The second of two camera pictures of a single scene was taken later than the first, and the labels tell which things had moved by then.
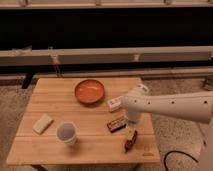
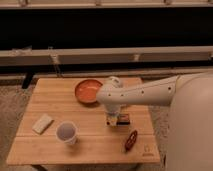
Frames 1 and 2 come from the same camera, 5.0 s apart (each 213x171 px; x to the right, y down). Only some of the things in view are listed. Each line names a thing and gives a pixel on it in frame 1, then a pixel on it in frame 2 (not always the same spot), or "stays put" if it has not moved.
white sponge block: (42, 124) stays put
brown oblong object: (129, 143) stays put
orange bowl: (89, 91) stays put
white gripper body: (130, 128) → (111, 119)
